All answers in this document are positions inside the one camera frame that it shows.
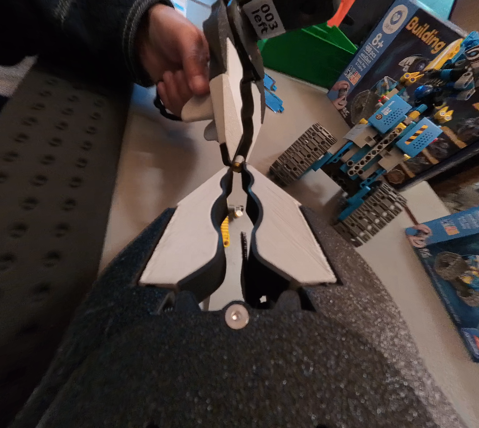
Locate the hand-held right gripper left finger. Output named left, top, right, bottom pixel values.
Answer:
left=139, top=168, right=230, bottom=290

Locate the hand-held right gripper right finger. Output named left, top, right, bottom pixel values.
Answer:
left=244, top=166, right=338, bottom=286

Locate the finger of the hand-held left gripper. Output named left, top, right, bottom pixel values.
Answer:
left=210, top=37, right=245, bottom=163
left=240, top=60, right=265, bottom=164

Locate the yellow toothed beam piece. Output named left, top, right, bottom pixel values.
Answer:
left=221, top=204, right=244, bottom=249

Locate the blue tracked toy robot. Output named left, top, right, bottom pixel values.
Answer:
left=270, top=31, right=479, bottom=247

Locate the person's left forearm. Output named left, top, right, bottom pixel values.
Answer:
left=0, top=0, right=174, bottom=88

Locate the person's left hand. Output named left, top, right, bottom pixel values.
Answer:
left=137, top=5, right=212, bottom=115

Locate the green plastic bin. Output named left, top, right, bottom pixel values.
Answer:
left=258, top=24, right=358, bottom=89

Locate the dark toy kit box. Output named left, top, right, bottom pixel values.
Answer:
left=327, top=0, right=479, bottom=189

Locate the black dimpled mat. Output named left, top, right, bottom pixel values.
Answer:
left=0, top=61, right=137, bottom=417

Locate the blue toy kit booklet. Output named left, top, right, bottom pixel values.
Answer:
left=406, top=207, right=479, bottom=363

